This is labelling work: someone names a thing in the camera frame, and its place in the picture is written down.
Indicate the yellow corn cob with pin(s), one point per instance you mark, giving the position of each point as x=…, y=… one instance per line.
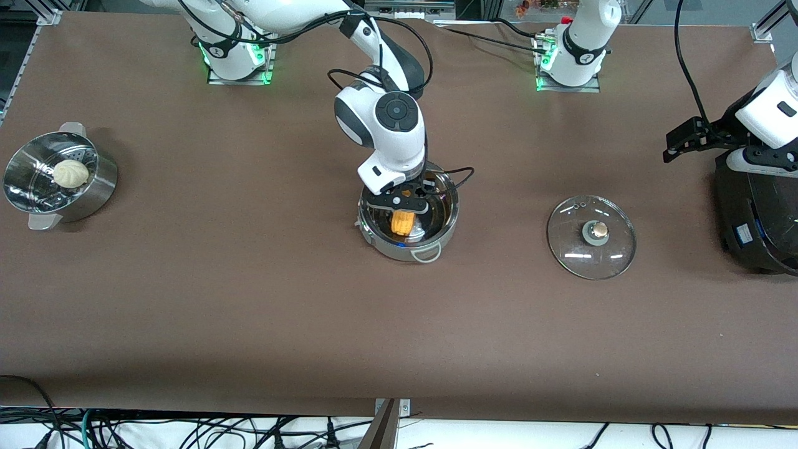
x=403, y=224

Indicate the glass pot lid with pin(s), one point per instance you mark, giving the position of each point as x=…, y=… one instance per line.
x=580, y=255

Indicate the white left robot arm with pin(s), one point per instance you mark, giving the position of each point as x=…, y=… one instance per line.
x=583, y=43

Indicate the steel steamer pot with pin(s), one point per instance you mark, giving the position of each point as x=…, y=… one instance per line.
x=93, y=193

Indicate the black round appliance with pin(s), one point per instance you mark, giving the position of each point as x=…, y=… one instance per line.
x=767, y=218

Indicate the dark diagonal bar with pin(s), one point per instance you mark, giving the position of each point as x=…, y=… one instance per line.
x=381, y=430

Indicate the white steamed bun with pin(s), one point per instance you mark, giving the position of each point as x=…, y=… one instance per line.
x=70, y=173

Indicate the aluminium corner rail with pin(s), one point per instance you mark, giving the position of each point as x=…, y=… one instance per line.
x=765, y=28

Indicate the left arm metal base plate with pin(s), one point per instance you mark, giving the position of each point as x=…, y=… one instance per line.
x=570, y=88

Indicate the aluminium frame crossbar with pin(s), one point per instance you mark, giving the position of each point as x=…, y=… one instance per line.
x=408, y=9

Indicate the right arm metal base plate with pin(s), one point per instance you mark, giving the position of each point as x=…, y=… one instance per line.
x=240, y=81

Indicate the metal table bracket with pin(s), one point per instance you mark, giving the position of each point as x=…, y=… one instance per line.
x=404, y=406

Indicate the aluminium side rail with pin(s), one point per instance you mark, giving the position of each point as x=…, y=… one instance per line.
x=22, y=68

